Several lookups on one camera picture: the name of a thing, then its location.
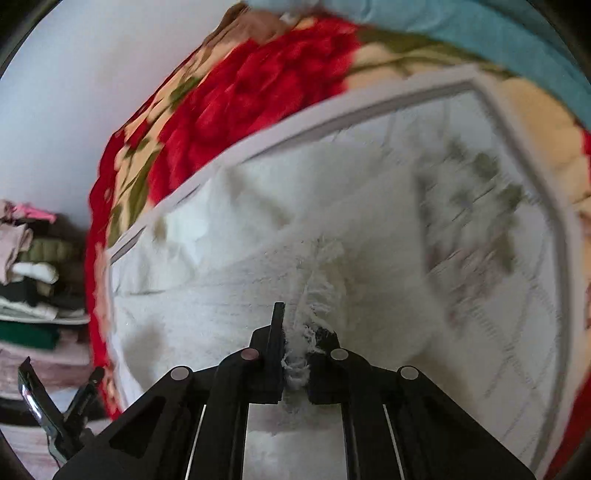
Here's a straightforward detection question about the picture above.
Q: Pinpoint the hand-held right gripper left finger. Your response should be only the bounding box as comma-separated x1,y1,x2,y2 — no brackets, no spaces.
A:
52,302,288,480

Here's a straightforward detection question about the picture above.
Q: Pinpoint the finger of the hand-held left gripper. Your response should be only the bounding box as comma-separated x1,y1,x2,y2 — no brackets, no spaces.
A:
64,366,106,435
17,356,75,459

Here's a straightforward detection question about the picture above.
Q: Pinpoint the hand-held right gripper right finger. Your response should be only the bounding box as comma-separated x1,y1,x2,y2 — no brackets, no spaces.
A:
305,327,537,480

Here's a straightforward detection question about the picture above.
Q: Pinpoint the white fringed garment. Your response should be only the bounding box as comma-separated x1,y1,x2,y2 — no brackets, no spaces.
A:
110,137,446,480

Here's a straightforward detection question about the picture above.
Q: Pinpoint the pile of folded clothes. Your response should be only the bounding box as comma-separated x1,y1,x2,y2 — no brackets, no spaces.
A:
0,198,95,418

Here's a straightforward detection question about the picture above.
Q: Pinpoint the white floral sheet grey border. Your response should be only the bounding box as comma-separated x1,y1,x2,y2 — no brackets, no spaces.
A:
104,62,583,480

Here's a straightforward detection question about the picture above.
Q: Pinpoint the red floral blanket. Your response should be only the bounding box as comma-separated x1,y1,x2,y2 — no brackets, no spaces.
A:
85,14,591,480

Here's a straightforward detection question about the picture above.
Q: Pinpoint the brown cloth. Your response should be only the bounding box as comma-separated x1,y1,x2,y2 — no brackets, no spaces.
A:
202,6,298,52

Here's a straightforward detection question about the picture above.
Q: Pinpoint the teal blanket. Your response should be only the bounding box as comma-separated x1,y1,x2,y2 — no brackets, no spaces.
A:
245,0,591,121

